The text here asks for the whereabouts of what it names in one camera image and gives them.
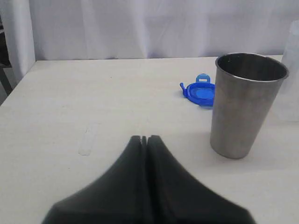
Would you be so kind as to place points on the stainless steel cup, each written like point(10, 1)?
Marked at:
point(246, 86)

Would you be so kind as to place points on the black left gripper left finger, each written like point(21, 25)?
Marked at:
point(119, 196)

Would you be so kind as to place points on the blue plastic lid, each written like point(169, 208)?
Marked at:
point(201, 92)

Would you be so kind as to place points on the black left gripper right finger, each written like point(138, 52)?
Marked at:
point(179, 198)

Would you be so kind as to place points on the clear plastic tall container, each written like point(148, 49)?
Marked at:
point(290, 88)

